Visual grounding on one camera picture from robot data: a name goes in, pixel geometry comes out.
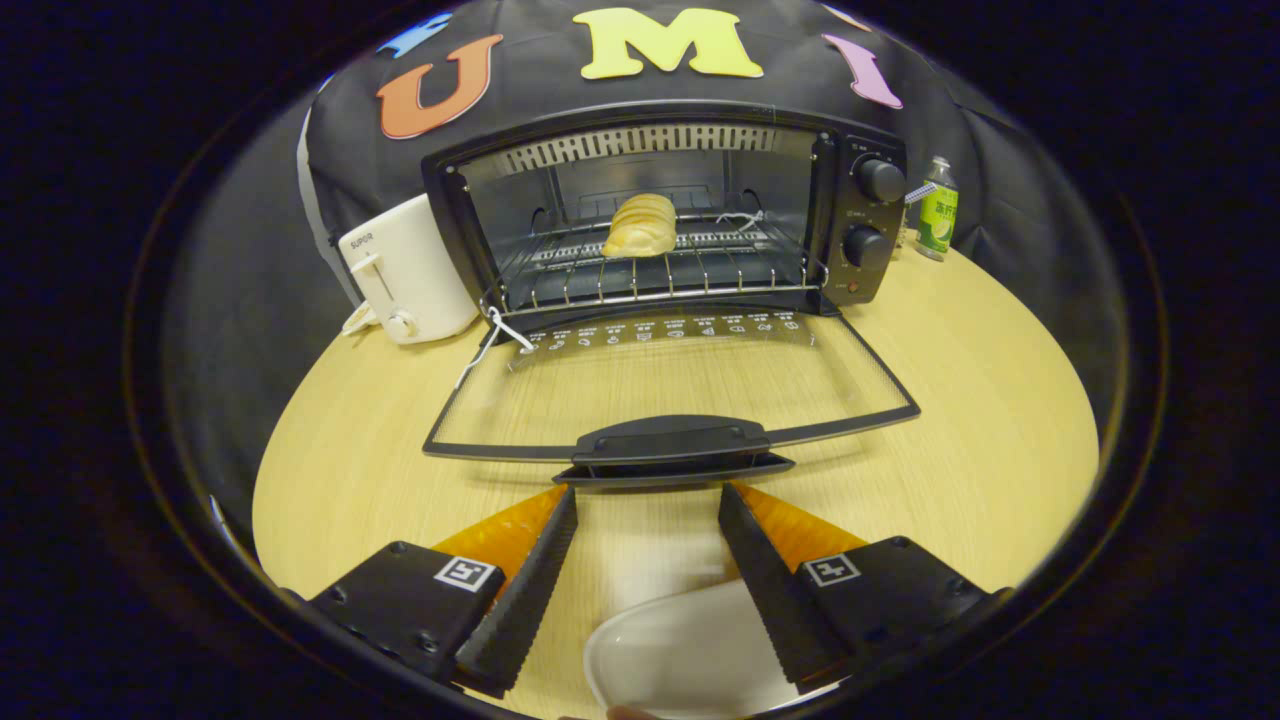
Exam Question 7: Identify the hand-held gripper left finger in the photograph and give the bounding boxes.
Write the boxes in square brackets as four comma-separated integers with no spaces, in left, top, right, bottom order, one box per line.
[308,486,579,699]

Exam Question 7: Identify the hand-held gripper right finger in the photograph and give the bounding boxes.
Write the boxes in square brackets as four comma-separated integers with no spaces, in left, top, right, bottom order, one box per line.
[718,482,993,694]

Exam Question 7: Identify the golden bread roll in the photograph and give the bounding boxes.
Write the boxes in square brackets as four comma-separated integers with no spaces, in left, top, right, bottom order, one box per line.
[601,193,678,259]

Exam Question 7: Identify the black toaster oven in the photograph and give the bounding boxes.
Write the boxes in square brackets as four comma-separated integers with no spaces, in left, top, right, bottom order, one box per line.
[422,100,922,489]

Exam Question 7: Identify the white pop-up toaster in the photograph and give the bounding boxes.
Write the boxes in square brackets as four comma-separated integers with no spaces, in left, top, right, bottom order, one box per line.
[338,193,481,346]

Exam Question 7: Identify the white plate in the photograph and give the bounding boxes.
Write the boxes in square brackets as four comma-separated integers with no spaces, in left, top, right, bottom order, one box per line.
[583,578,841,719]

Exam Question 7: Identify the green label drink bottle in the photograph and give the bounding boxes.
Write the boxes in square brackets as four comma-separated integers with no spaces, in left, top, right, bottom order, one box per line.
[915,156,959,263]

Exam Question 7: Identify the white string tie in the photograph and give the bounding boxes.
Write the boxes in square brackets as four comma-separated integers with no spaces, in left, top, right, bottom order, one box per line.
[455,305,537,391]

